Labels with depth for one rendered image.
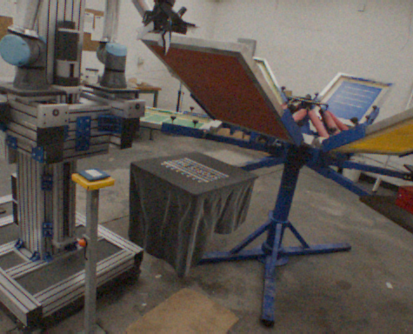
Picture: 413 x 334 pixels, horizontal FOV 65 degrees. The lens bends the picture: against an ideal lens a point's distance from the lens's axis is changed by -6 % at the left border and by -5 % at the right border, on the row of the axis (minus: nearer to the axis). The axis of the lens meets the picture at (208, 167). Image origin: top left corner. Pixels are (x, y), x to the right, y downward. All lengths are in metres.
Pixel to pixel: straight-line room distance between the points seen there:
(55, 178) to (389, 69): 4.95
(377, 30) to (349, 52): 0.52
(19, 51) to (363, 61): 5.15
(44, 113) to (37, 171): 0.55
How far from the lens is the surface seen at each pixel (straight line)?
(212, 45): 1.38
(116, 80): 1.92
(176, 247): 1.60
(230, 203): 1.65
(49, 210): 2.11
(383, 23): 5.92
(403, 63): 5.76
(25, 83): 1.64
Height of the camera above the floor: 1.50
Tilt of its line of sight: 18 degrees down
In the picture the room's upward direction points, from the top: 9 degrees clockwise
